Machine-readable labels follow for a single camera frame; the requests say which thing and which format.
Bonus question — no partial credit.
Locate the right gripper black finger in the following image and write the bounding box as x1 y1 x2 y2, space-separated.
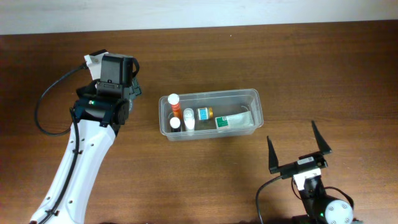
267 136 279 170
311 121 332 155

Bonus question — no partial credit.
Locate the white Panadol medicine box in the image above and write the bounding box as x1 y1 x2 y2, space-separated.
215 111 254 129

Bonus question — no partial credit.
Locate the orange tube white cap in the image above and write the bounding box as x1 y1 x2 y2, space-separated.
167 93 183 119

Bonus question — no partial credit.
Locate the black bottle white cap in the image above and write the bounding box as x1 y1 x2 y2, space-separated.
169 117 182 133

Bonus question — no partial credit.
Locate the clear spray bottle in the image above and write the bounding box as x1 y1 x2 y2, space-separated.
183 108 195 132

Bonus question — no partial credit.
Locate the gold lid balm jar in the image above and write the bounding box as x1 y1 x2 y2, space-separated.
197 107 214 121

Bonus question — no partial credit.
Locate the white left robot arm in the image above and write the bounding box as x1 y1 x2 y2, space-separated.
30 50 142 223

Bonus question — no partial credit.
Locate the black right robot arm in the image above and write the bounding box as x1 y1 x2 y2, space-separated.
256 122 362 224

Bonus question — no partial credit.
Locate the clear plastic container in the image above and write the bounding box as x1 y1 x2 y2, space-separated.
159 89 264 141

